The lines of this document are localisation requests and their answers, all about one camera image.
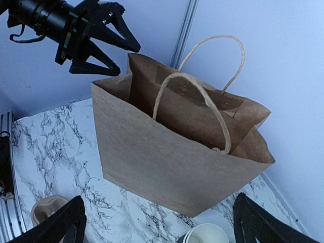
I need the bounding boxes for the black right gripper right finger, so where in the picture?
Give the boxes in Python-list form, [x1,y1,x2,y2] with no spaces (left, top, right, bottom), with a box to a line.
[233,193,316,243]

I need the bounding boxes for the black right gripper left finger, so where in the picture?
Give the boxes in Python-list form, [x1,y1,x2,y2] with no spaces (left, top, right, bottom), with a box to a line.
[10,195,87,242]

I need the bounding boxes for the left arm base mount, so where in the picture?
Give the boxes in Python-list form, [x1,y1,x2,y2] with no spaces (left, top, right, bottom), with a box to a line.
[1,131,14,200]

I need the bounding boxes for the brown paper bag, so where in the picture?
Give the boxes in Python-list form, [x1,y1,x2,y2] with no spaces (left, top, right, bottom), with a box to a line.
[91,34,276,218]

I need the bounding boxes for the left aluminium frame post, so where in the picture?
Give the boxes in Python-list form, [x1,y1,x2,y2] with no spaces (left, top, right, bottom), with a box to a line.
[170,0,199,68]

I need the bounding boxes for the brown cardboard cup carrier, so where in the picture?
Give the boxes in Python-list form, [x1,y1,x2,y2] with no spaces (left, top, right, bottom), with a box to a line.
[31,195,68,227]

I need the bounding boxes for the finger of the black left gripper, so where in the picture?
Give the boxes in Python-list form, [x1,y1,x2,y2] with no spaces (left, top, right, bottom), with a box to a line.
[69,40,120,76]
[88,2,141,53]

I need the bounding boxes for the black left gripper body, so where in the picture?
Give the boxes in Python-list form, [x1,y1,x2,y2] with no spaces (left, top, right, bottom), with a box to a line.
[7,1,99,65]

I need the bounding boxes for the stacked black paper cups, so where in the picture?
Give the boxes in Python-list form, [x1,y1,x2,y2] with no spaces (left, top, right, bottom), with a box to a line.
[177,223,229,243]

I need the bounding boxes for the aluminium front rail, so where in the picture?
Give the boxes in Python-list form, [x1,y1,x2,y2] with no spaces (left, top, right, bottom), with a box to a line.
[1,111,27,242]

